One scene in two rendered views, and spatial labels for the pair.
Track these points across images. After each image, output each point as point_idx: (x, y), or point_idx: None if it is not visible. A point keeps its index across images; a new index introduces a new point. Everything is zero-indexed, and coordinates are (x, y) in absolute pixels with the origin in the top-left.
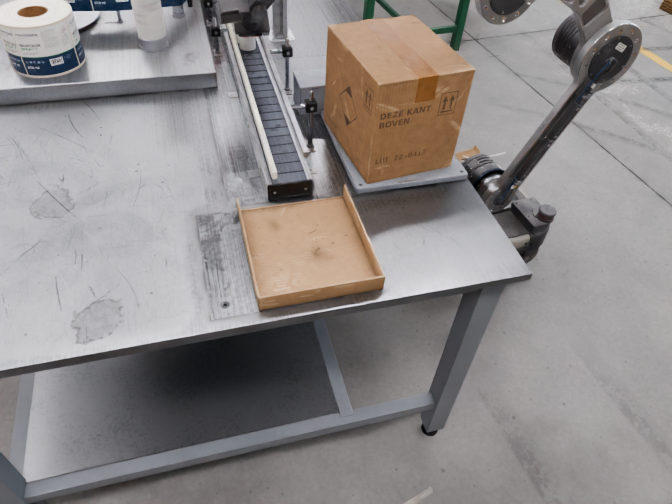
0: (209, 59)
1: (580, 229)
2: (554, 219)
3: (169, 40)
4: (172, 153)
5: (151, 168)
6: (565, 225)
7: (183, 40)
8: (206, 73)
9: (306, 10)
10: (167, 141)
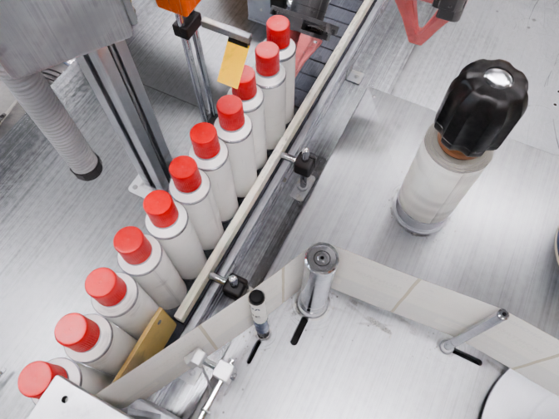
0: (356, 120)
1: (0, 85)
2: (2, 106)
3: (385, 211)
4: (485, 23)
5: (516, 16)
6: (4, 96)
7: (362, 197)
8: (382, 91)
9: (27, 239)
10: (482, 42)
